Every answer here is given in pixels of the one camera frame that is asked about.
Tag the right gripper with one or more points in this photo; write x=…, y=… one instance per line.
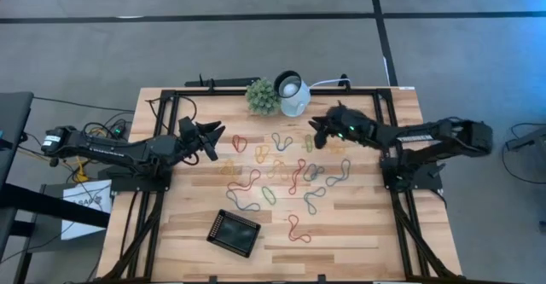
x=350, y=124

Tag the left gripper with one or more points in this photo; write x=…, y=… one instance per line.
x=189, y=147

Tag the yellow-green rubber band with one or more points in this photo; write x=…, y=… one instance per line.
x=308, y=144

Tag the yellow rubber band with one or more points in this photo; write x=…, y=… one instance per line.
x=261, y=154
x=229, y=169
x=278, y=169

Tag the teal rubber band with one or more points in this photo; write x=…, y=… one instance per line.
x=313, y=173
x=340, y=174
x=311, y=202

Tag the long red rubber band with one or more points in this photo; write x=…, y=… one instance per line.
x=245, y=184

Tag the long blue rubber band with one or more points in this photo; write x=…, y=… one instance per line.
x=234, y=201

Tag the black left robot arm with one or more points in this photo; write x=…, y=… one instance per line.
x=119, y=154

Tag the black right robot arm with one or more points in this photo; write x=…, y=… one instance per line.
x=426, y=137

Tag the black slotted plastic bin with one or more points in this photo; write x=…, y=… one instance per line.
x=234, y=233

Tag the white desk lamp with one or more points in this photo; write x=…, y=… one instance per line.
x=298, y=100

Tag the black mounting bar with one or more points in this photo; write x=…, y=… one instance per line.
x=230, y=82

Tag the green potted plant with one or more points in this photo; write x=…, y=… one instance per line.
x=262, y=97

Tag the green rubber band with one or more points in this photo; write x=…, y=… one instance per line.
x=263, y=189

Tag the black power adapter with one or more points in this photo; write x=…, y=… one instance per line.
x=117, y=131

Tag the white paper sheet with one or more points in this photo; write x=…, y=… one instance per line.
x=102, y=190

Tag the black desk beam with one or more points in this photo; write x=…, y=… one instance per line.
x=51, y=207

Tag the grey desk surface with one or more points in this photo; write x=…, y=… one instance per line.
x=13, y=122

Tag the grey equipment stand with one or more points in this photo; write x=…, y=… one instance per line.
x=529, y=139

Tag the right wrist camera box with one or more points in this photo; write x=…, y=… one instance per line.
x=320, y=141

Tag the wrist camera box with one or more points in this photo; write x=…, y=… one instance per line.
x=320, y=141
x=187, y=127

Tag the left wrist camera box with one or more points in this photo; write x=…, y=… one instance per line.
x=187, y=127

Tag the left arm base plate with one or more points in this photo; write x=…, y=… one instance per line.
x=128, y=183

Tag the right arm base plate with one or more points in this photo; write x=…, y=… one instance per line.
x=426, y=177

